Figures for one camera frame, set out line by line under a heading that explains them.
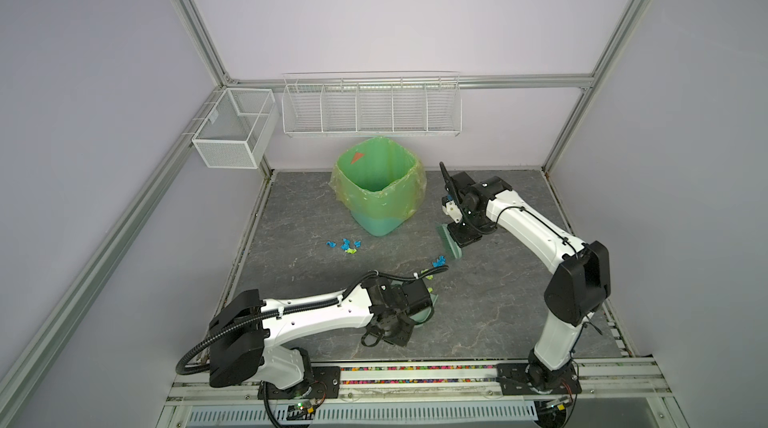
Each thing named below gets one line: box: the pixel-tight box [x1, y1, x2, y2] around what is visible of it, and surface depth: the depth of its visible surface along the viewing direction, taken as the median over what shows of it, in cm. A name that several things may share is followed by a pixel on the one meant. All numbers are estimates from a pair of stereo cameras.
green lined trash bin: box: [329, 137, 427, 237], surface depth 96 cm
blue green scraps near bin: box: [326, 238, 362, 254], surface depth 101 cm
